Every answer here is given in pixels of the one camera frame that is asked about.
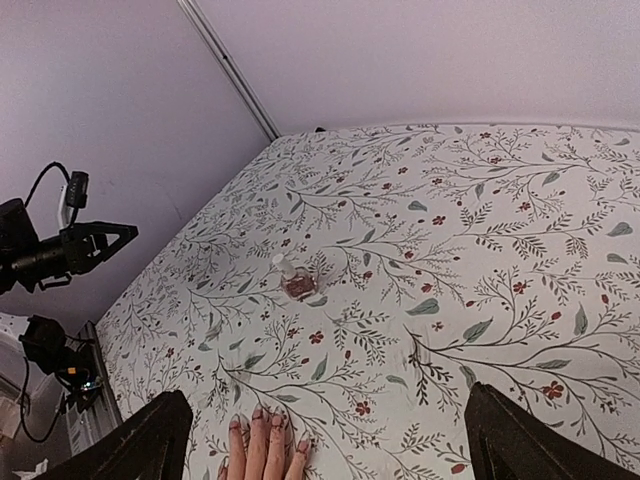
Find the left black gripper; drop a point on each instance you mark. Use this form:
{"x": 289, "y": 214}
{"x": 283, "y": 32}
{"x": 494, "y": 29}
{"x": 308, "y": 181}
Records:
{"x": 51, "y": 263}

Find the glitter nail polish bottle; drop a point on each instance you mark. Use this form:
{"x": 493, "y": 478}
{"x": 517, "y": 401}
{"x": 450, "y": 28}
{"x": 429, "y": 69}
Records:
{"x": 299, "y": 286}

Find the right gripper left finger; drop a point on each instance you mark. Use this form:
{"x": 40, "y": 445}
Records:
{"x": 151, "y": 444}

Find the left aluminium frame post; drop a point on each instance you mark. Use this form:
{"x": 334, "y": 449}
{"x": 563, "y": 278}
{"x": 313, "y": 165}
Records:
{"x": 228, "y": 65}

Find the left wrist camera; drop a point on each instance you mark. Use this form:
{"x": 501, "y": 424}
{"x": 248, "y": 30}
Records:
{"x": 73, "y": 198}

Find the white nail polish cap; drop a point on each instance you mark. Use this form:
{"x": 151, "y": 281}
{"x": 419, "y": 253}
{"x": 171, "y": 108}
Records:
{"x": 284, "y": 266}

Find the person's bare hand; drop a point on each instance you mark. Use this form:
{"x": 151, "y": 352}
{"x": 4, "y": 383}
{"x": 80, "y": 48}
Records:
{"x": 266, "y": 455}

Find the crumpled white tissue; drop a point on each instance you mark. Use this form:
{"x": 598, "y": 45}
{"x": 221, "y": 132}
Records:
{"x": 35, "y": 472}

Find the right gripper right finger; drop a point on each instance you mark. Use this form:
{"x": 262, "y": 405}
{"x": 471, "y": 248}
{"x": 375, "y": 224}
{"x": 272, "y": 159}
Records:
{"x": 506, "y": 442}

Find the floral patterned table mat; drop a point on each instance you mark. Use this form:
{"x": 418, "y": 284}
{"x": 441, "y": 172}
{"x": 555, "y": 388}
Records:
{"x": 443, "y": 256}

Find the slotted metal front rail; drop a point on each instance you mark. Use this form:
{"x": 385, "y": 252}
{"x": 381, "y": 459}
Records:
{"x": 93, "y": 412}

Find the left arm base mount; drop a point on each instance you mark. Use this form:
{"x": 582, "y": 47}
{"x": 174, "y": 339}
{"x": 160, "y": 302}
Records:
{"x": 46, "y": 344}

